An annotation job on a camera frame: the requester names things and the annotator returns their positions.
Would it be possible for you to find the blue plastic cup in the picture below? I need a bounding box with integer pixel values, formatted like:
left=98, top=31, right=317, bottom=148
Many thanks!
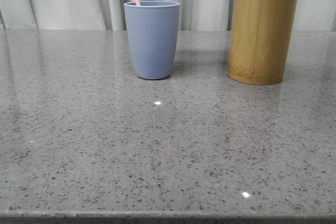
left=124, top=1, right=180, bottom=80

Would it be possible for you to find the bamboo wooden cup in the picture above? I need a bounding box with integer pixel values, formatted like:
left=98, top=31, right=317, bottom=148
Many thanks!
left=228, top=0, right=297, bottom=85

